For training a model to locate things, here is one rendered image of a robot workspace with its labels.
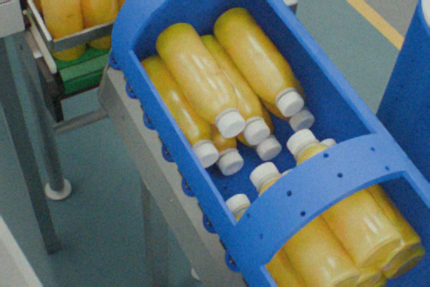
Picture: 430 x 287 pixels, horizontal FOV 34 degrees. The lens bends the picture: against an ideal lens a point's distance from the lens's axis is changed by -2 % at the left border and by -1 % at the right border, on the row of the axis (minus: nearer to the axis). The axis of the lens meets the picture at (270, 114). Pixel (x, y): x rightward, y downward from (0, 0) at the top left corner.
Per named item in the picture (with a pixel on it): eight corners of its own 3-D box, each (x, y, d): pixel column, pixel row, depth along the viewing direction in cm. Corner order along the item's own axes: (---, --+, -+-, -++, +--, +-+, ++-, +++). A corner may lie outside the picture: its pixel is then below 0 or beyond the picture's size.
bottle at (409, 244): (418, 253, 101) (347, 156, 110) (427, 233, 95) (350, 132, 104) (377, 278, 99) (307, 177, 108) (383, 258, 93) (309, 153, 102)
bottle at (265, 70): (206, 23, 117) (263, 105, 108) (241, -2, 117) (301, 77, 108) (220, 44, 123) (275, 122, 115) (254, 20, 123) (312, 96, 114)
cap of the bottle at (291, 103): (274, 101, 110) (280, 111, 109) (294, 87, 110) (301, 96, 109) (280, 112, 113) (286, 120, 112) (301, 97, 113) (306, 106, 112)
